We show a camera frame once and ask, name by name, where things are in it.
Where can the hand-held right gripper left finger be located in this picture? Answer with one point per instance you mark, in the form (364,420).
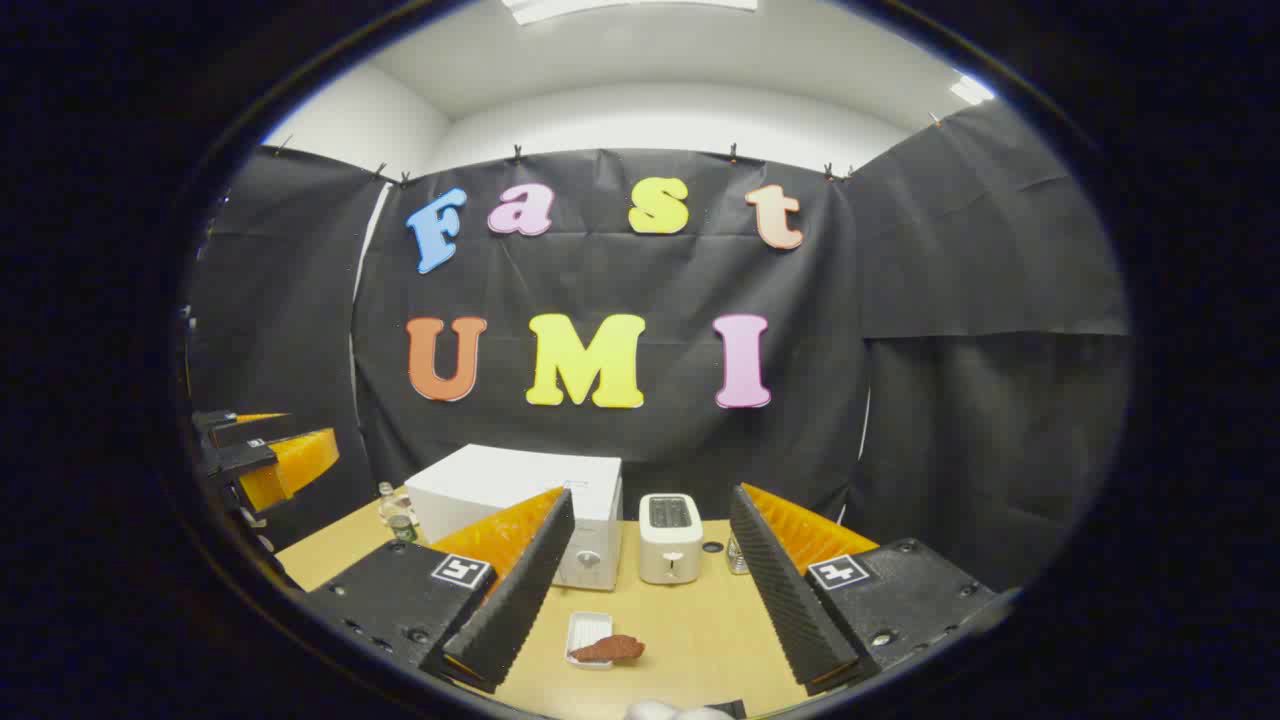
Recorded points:
(520,610)

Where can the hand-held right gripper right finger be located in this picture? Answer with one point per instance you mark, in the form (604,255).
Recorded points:
(785,610)

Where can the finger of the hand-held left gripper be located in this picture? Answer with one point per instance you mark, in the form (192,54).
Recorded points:
(225,428)
(300,460)

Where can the brown meat piece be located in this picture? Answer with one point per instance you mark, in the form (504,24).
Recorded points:
(610,649)

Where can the white microwave oven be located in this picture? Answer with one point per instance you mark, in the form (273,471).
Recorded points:
(520,475)

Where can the white rectangular tray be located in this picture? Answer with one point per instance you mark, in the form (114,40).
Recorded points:
(585,627)

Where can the clear glass bottle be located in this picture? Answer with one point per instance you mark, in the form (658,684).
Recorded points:
(390,503)

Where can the black rectangular table inset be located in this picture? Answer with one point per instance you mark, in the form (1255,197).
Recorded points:
(730,709)

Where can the small glass jar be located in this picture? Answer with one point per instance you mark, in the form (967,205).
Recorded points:
(404,530)

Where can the white toaster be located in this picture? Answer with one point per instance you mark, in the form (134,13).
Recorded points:
(670,555)

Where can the black backdrop cloth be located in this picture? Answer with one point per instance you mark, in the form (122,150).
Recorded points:
(620,280)

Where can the ceiling light panel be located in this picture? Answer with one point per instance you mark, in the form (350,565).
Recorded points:
(620,8)
(972,90)

